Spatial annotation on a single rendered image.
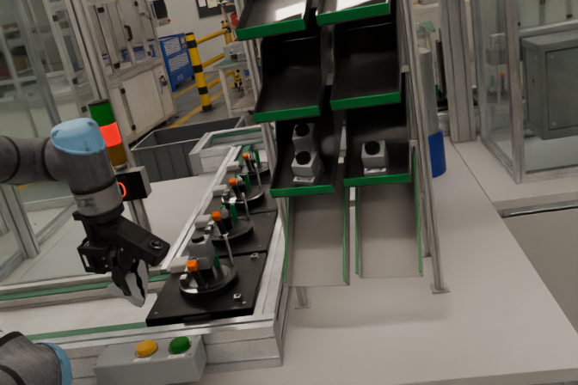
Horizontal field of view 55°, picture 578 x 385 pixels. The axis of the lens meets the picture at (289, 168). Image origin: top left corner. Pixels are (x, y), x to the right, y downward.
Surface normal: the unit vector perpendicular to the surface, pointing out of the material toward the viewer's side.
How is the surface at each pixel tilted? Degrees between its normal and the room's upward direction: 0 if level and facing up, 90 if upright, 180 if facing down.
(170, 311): 0
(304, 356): 0
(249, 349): 90
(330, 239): 45
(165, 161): 90
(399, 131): 25
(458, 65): 90
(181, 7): 90
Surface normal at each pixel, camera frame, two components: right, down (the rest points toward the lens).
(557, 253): -0.08, 0.34
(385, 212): -0.31, -0.40
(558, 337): -0.18, -0.93
